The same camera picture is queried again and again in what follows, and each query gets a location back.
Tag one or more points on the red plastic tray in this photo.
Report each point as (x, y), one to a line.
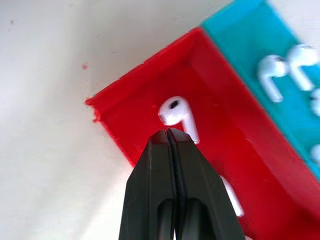
(225, 130)

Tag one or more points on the teal plastic tray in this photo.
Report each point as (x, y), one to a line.
(252, 42)

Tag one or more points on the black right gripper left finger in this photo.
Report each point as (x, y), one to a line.
(147, 185)

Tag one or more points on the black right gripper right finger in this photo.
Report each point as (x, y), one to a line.
(200, 185)

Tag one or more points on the white earbud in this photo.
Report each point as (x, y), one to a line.
(301, 62)
(268, 72)
(176, 112)
(316, 101)
(316, 153)
(231, 197)

